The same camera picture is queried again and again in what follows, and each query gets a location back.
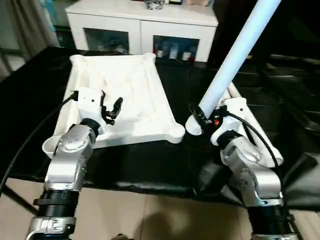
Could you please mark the white plastic table top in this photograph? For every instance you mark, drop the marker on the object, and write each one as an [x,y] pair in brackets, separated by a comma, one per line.
[130,82]

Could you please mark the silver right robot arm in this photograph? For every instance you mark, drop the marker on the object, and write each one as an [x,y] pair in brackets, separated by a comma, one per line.
[250,180]

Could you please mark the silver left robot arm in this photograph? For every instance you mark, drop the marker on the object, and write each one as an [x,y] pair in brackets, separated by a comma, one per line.
[67,155]

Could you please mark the black table mat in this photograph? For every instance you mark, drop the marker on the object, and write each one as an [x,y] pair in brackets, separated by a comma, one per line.
[140,165]

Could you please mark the white mug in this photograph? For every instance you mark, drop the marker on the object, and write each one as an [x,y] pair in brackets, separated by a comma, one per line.
[185,55]

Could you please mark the small white cup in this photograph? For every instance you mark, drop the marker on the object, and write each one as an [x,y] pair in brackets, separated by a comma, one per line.
[160,53]

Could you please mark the red white bottle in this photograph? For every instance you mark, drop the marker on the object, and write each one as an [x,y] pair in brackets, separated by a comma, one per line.
[156,50]

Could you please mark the white patterned figure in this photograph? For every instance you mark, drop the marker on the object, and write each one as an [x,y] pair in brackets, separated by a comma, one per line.
[172,53]

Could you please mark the white glass-door cabinet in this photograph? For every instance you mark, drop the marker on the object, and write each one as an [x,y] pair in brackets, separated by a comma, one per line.
[105,20]

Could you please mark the long black pole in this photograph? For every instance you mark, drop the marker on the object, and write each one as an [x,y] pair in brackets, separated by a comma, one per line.
[295,57]

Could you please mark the black shiny bundle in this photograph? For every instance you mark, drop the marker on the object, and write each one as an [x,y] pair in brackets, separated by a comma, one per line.
[153,4]

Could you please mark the black fabric covered furniture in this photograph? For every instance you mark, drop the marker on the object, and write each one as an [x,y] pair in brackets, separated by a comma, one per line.
[287,30]

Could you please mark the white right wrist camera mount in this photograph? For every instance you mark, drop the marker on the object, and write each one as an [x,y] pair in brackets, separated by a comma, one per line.
[237,110]

